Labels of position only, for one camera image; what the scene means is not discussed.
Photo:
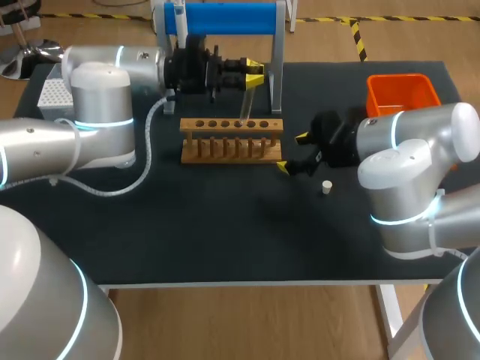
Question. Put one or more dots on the white pipette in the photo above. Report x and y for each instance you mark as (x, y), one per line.
(180, 22)

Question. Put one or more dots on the clear glass test tube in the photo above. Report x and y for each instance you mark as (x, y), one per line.
(247, 105)

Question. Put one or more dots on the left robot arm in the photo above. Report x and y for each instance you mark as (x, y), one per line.
(101, 97)

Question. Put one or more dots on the grey pipette tip box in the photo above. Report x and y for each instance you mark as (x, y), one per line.
(54, 95)

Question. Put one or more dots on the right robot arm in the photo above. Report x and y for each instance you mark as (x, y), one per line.
(405, 180)

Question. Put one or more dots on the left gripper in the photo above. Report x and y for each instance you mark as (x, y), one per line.
(191, 71)

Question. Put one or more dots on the silver chair base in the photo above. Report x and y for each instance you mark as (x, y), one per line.
(26, 56)

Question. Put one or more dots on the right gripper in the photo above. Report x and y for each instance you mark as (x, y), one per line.
(337, 142)

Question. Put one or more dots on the orange plastic bin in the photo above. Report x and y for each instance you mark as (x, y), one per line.
(390, 90)

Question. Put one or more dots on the white stopper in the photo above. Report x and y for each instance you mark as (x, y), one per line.
(327, 186)

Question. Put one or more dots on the wooden test tube rack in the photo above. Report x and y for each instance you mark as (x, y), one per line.
(232, 157)

